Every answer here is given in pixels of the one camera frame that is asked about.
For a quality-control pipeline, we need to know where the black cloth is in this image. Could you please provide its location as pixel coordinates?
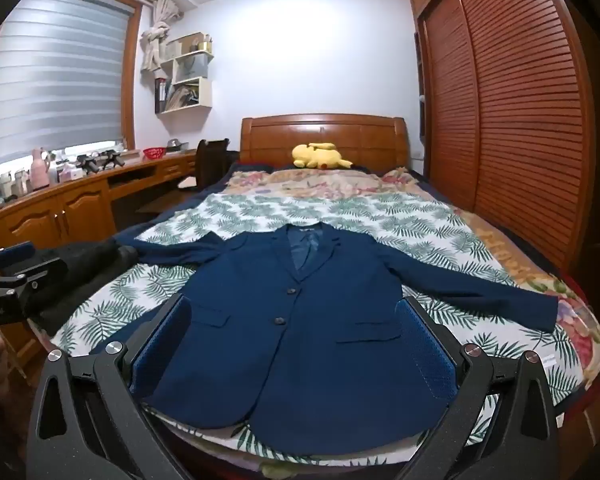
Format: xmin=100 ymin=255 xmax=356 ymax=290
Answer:
xmin=27 ymin=240 xmax=141 ymax=333

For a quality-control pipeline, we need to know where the navy blue suit jacket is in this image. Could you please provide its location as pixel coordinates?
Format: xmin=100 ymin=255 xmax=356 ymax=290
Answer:
xmin=117 ymin=222 xmax=561 ymax=431

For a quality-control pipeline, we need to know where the wooden desk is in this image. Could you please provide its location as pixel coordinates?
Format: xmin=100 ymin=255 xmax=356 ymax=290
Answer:
xmin=0 ymin=147 xmax=201 ymax=361

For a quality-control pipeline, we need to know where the yellow plush toy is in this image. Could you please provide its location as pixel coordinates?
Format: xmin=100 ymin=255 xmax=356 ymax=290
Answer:
xmin=291 ymin=142 xmax=355 ymax=171

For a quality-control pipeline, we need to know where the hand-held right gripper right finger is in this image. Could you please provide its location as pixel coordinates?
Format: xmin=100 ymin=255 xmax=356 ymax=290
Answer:
xmin=397 ymin=296 xmax=563 ymax=480

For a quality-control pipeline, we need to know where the leaf print bed sheet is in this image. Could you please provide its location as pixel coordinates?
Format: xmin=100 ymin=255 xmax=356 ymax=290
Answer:
xmin=50 ymin=192 xmax=573 ymax=463

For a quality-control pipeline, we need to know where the wooden slatted wardrobe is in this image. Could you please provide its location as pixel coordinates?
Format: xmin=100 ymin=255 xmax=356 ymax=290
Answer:
xmin=409 ymin=0 xmax=600 ymax=273

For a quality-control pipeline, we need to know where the white wall shelf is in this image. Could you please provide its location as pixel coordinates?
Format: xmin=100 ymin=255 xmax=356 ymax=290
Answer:
xmin=154 ymin=32 xmax=216 ymax=115

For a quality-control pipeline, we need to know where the dark chair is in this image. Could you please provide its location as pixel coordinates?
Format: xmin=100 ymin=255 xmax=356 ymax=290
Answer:
xmin=177 ymin=138 xmax=232 ymax=193

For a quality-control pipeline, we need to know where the wooden headboard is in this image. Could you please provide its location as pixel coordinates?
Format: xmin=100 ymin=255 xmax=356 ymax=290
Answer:
xmin=240 ymin=114 xmax=412 ymax=171

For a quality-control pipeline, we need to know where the floral blanket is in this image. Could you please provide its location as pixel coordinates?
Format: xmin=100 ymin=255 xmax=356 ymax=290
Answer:
xmin=225 ymin=165 xmax=600 ymax=411

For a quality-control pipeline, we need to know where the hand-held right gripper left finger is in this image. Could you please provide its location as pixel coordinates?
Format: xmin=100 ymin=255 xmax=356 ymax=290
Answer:
xmin=26 ymin=294 xmax=202 ymax=480

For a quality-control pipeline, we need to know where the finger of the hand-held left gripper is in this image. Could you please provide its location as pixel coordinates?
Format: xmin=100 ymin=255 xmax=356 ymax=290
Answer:
xmin=0 ymin=241 xmax=37 ymax=270
xmin=0 ymin=256 xmax=70 ymax=311

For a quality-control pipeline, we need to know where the grey window blind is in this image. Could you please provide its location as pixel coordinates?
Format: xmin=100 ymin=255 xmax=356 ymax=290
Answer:
xmin=0 ymin=0 xmax=137 ymax=171

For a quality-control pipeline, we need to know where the cluster of small bottles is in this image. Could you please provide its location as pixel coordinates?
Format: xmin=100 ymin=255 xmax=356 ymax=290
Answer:
xmin=0 ymin=169 xmax=31 ymax=202

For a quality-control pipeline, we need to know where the tied beige curtain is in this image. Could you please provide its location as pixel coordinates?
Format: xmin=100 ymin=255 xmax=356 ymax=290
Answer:
xmin=140 ymin=0 xmax=183 ymax=75

